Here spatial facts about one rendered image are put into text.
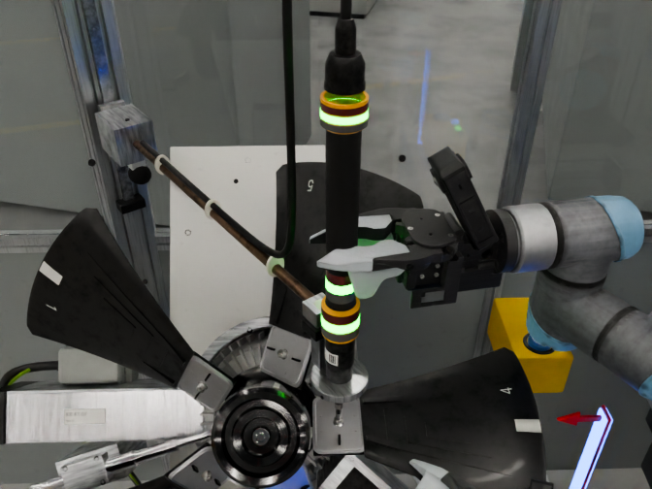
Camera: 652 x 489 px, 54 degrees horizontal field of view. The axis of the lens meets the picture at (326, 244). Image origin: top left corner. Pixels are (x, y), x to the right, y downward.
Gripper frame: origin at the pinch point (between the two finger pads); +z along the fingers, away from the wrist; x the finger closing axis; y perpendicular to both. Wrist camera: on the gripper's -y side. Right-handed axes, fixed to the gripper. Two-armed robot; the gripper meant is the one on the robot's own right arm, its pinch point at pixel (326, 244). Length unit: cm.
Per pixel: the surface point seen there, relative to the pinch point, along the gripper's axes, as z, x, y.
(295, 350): 2.6, 5.8, 20.2
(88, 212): 25.8, 17.5, 3.9
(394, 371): -34, 66, 93
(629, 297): -93, 56, 67
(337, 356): -1.1, -1.7, 14.6
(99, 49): 27, 61, -2
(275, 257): 4.0, 11.4, 9.2
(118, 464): 27.3, 6.2, 37.3
